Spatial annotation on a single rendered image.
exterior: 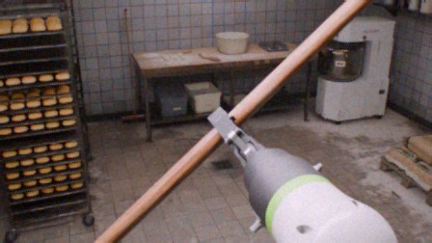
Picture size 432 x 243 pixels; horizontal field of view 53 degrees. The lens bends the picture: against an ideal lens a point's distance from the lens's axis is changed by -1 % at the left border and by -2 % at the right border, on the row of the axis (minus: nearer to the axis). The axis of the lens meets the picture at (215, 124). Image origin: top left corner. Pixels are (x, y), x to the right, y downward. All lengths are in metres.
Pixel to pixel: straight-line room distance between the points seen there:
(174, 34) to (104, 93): 1.19
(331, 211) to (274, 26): 5.94
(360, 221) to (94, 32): 5.42
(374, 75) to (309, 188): 5.58
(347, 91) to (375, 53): 0.59
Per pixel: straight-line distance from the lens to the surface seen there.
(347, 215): 0.43
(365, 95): 6.03
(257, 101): 0.73
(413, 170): 4.57
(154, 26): 5.81
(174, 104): 5.39
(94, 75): 5.87
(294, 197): 0.48
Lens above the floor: 2.24
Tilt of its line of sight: 23 degrees down
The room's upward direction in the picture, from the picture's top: straight up
